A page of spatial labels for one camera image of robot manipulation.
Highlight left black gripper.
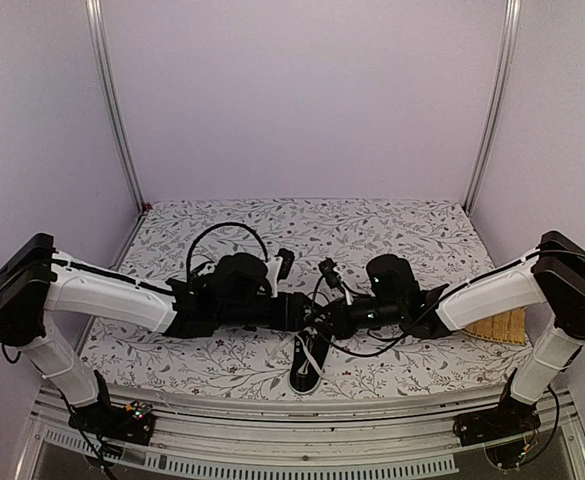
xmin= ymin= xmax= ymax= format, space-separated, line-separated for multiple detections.
xmin=218 ymin=291 xmax=323 ymax=331

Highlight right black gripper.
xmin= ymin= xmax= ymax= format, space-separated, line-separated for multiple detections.
xmin=311 ymin=295 xmax=405 ymax=340

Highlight black canvas sneaker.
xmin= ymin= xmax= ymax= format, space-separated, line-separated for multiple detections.
xmin=288 ymin=328 xmax=330 ymax=395
xmin=186 ymin=259 xmax=216 ymax=287

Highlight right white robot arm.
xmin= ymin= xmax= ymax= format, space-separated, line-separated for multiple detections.
xmin=328 ymin=231 xmax=585 ymax=436

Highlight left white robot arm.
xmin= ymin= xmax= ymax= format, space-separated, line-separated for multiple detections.
xmin=0 ymin=233 xmax=312 ymax=434

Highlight floral patterned table mat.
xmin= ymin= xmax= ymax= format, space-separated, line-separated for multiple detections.
xmin=80 ymin=199 xmax=531 ymax=401

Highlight woven bamboo tray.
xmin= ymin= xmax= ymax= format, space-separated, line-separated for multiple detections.
xmin=463 ymin=308 xmax=526 ymax=345

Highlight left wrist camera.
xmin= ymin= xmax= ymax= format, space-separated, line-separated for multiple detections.
xmin=266 ymin=248 xmax=295 ymax=298

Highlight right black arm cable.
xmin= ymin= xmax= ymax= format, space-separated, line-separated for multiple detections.
xmin=309 ymin=274 xmax=423 ymax=359

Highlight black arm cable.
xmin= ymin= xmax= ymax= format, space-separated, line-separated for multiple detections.
xmin=185 ymin=222 xmax=269 ymax=271
xmin=309 ymin=274 xmax=423 ymax=359

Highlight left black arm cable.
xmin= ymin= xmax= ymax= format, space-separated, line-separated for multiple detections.
xmin=185 ymin=222 xmax=269 ymax=271

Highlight front aluminium rail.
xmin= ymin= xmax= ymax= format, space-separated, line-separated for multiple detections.
xmin=21 ymin=384 xmax=585 ymax=479

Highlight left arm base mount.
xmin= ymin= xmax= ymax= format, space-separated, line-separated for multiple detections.
xmin=68 ymin=371 xmax=157 ymax=446

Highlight right aluminium frame post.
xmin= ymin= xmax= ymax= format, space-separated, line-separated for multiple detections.
xmin=462 ymin=0 xmax=522 ymax=218

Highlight aluminium frame post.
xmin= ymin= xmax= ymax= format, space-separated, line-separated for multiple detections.
xmin=85 ymin=0 xmax=146 ymax=214
xmin=462 ymin=0 xmax=522 ymax=218

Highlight left aluminium frame post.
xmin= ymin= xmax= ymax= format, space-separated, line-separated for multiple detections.
xmin=85 ymin=0 xmax=146 ymax=214

